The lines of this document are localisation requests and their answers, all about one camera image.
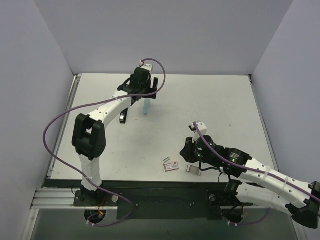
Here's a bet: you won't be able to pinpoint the staple strips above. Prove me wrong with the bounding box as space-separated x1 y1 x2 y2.
163 157 170 163

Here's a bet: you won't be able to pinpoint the light blue stapler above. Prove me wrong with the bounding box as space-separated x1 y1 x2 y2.
142 98 151 116

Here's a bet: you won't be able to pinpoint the black stapler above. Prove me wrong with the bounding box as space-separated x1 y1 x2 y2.
119 108 129 124

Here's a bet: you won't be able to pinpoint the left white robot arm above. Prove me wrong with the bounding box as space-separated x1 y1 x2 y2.
71 63 158 206

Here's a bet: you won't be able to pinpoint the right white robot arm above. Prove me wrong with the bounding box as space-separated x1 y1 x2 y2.
180 135 320 229

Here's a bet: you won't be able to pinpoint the open staple box tray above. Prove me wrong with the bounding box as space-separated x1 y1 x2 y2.
186 164 202 176

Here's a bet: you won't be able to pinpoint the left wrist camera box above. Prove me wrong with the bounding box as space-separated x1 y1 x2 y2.
139 60 154 73

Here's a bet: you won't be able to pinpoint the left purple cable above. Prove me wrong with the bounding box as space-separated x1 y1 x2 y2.
42 58 167 228

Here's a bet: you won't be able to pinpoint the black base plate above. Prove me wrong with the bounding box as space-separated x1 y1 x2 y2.
73 181 250 223

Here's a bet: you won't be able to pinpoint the aluminium frame rail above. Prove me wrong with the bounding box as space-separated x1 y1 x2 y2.
30 188 118 210

